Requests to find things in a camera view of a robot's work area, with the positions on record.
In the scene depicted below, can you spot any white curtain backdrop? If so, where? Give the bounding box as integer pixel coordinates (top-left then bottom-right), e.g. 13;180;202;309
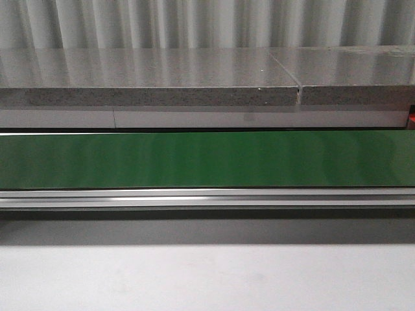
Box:
1;1;414;49

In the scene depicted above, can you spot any grey granite slab right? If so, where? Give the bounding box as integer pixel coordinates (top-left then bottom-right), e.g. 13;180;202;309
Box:
270;46;414;110

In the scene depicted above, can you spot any grey granite slab left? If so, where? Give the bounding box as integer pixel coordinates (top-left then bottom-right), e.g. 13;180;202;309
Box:
1;48;298;108

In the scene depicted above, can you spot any grey granite slab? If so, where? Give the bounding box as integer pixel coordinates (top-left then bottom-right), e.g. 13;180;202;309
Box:
270;46;414;110
1;48;298;108

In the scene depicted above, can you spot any green conveyor belt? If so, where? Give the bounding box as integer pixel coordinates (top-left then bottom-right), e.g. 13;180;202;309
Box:
1;130;414;190

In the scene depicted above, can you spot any aluminium conveyor frame rail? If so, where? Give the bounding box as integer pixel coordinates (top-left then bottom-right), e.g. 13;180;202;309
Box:
1;187;414;211

